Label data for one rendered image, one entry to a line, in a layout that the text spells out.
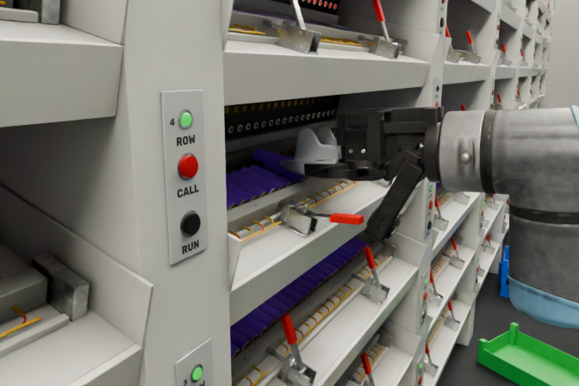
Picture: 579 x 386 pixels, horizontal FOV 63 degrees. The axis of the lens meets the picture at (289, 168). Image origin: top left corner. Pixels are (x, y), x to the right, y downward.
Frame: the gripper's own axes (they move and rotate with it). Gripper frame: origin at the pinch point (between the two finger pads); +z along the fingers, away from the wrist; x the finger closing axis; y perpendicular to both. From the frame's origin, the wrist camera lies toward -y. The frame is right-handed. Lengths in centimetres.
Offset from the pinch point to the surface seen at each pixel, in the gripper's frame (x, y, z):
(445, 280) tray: -75, -45, -2
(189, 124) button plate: 29.8, 8.3, -9.7
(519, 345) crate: -114, -82, -17
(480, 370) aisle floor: -93, -82, -8
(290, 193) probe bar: 6.5, -2.2, -3.2
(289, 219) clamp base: 10.2, -4.3, -5.2
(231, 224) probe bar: 18.5, -2.7, -3.3
